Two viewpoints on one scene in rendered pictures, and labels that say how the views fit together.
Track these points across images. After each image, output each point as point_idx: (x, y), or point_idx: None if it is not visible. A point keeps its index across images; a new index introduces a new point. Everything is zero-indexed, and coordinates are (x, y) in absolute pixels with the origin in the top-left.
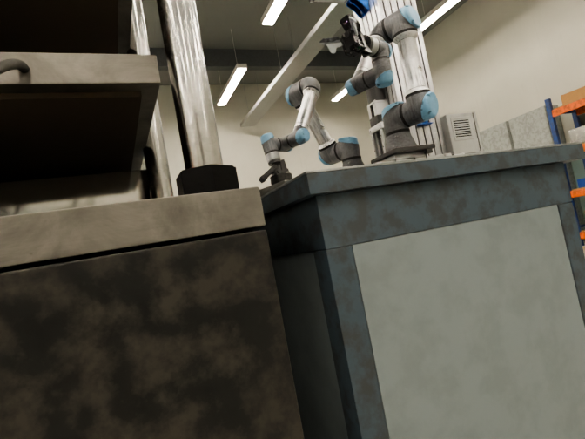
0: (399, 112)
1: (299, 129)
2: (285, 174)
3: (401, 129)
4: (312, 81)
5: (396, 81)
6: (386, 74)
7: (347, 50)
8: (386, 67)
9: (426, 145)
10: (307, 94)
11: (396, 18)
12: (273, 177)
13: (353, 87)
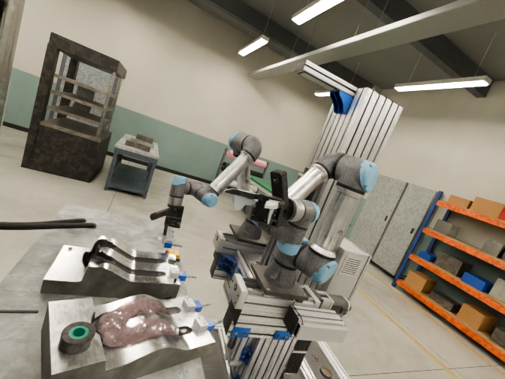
0: (294, 255)
1: (209, 194)
2: (74, 346)
3: (288, 267)
4: (253, 147)
5: (322, 200)
6: (291, 248)
7: (254, 218)
8: (295, 241)
9: (300, 296)
10: (241, 159)
11: (352, 170)
12: (61, 339)
13: (257, 222)
